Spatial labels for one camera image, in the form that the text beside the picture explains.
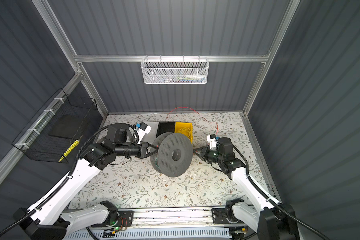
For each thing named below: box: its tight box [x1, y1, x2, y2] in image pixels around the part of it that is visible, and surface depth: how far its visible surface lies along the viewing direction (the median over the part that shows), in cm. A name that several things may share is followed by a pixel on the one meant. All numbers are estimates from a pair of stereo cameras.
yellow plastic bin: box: [174, 122, 194, 144], surface depth 107 cm
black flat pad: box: [48, 115, 85, 140], surface depth 75 cm
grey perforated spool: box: [150, 132, 193, 178], surface depth 66 cm
